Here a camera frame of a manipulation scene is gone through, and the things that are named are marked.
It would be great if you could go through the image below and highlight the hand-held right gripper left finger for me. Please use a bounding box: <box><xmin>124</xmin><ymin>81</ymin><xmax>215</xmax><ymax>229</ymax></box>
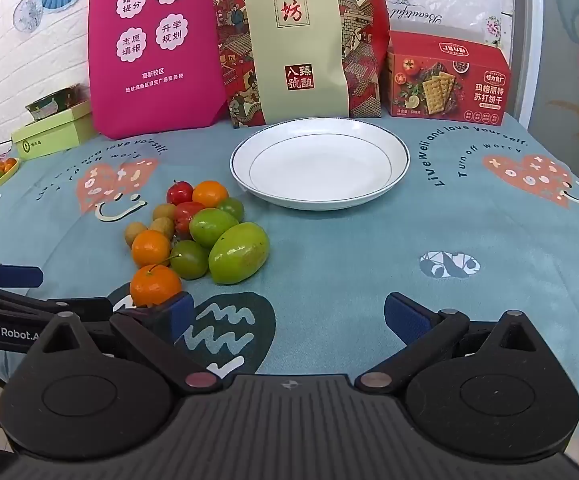
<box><xmin>30</xmin><ymin>291</ymin><xmax>223</xmax><ymax>395</ymax></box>

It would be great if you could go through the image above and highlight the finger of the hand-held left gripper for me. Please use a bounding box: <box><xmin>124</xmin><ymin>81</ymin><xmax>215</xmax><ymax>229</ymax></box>
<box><xmin>0</xmin><ymin>284</ymin><xmax>114</xmax><ymax>320</ymax></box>
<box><xmin>0</xmin><ymin>260</ymin><xmax>45</xmax><ymax>291</ymax></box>

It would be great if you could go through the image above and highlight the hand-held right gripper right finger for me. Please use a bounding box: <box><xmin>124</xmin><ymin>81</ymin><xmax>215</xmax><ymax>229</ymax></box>
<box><xmin>355</xmin><ymin>291</ymin><xmax>545</xmax><ymax>392</ymax></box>

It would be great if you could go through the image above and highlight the orange mandarin with stem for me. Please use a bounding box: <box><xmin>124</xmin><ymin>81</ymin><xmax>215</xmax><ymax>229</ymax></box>
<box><xmin>130</xmin><ymin>265</ymin><xmax>183</xmax><ymax>308</ymax></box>

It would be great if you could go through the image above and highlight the large green mango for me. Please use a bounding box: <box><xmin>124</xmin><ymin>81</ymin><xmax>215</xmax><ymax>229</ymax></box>
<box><xmin>208</xmin><ymin>222</ymin><xmax>271</xmax><ymax>286</ymax></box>

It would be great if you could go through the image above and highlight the medium green mango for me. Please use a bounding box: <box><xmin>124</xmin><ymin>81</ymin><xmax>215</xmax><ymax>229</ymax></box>
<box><xmin>190</xmin><ymin>208</ymin><xmax>240</xmax><ymax>248</ymax></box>

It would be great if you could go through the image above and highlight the red round fruit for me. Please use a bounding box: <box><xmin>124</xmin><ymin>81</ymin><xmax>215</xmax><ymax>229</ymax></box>
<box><xmin>174</xmin><ymin>201</ymin><xmax>206</xmax><ymax>238</ymax></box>

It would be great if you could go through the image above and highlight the small green round fruit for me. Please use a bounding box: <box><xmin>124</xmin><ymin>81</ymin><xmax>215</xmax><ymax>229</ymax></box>
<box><xmin>217</xmin><ymin>197</ymin><xmax>245</xmax><ymax>223</ymax></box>

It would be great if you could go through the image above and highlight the small red apple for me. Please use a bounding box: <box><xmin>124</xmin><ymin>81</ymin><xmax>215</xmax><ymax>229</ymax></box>
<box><xmin>166</xmin><ymin>180</ymin><xmax>195</xmax><ymax>206</ymax></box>

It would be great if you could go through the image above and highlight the white plate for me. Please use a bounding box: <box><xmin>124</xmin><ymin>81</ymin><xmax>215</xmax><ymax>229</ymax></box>
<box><xmin>230</xmin><ymin>118</ymin><xmax>411</xmax><ymax>211</ymax></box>

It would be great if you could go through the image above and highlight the blue printed tablecloth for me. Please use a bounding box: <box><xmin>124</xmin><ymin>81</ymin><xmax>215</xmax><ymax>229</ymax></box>
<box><xmin>0</xmin><ymin>110</ymin><xmax>579</xmax><ymax>441</ymax></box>

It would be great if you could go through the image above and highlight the light green box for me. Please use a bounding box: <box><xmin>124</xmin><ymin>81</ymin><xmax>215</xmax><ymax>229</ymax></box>
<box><xmin>11</xmin><ymin>100</ymin><xmax>98</xmax><ymax>162</ymax></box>

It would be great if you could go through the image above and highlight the green patterned bowl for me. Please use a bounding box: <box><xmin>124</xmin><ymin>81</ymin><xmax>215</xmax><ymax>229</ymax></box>
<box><xmin>24</xmin><ymin>86</ymin><xmax>90</xmax><ymax>122</ymax></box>

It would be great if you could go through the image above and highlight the red cracker box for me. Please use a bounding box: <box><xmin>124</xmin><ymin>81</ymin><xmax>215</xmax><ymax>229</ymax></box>
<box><xmin>386</xmin><ymin>30</ymin><xmax>513</xmax><ymax>128</ymax></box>

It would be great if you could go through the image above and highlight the pink fabric bag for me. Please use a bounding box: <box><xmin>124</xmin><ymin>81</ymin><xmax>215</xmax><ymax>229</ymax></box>
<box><xmin>88</xmin><ymin>0</ymin><xmax>228</xmax><ymax>141</ymax></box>

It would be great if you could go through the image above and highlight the red patterned gift bag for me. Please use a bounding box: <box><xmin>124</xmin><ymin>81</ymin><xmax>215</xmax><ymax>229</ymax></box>
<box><xmin>208</xmin><ymin>0</ymin><xmax>390</xmax><ymax>128</ymax></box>

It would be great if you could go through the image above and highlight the white floral plastic bag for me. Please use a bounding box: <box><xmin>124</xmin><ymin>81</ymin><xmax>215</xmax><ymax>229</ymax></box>
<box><xmin>374</xmin><ymin>0</ymin><xmax>503</xmax><ymax>53</ymax></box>

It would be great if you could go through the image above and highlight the white vertical frame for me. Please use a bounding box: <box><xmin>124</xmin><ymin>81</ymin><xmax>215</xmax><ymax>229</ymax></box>
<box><xmin>512</xmin><ymin>0</ymin><xmax>543</xmax><ymax>126</ymax></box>

